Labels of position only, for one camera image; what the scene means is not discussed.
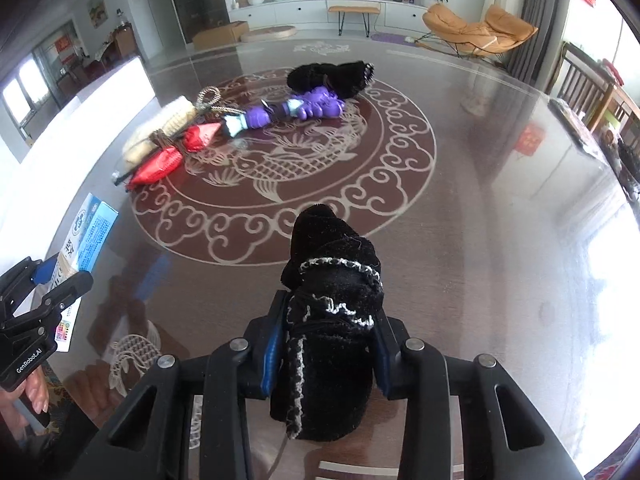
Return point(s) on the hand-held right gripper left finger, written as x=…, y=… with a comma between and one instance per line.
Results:
x=270, y=360

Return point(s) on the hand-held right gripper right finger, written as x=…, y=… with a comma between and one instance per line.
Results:
x=382, y=367

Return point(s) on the framed wall painting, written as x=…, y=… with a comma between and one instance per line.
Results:
x=96, y=9

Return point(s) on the wooden bench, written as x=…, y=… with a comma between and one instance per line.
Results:
x=354, y=9

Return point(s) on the red door poster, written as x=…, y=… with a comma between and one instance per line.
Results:
x=62, y=45

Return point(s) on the red foil packet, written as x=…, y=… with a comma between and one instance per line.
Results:
x=160, y=165

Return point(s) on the black fuzzy rolled socks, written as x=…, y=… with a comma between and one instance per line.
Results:
x=330, y=77

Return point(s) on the wooden side cabinet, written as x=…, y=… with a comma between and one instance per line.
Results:
x=124, y=40

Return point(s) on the dark flat pouch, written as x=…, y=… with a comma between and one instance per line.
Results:
x=572, y=122

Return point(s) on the orange lounge chair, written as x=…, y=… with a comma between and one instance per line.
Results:
x=450, y=25

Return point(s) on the cream knitted pouch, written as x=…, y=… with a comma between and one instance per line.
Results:
x=172, y=120

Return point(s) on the grey curtain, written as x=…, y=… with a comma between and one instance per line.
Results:
x=540, y=15

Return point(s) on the purple plastic toy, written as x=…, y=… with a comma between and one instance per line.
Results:
x=315, y=102

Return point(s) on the white television cabinet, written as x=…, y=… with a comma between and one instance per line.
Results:
x=300, y=12

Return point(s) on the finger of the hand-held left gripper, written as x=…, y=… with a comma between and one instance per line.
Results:
x=17, y=275
x=67, y=287

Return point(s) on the cardboard box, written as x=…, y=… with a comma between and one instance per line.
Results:
x=220, y=35

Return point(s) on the clear purple frame glasses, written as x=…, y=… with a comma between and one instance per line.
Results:
x=119, y=178

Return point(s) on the blue white medicine box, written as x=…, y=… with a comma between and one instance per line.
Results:
x=92, y=232

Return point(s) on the dark glass display cabinet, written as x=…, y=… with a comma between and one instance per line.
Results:
x=197, y=0

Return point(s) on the purple floor mat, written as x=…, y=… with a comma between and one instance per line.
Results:
x=392, y=38

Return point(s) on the wooden dining chair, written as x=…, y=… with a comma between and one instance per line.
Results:
x=580, y=80

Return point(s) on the person's left hand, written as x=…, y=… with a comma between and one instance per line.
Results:
x=32, y=397

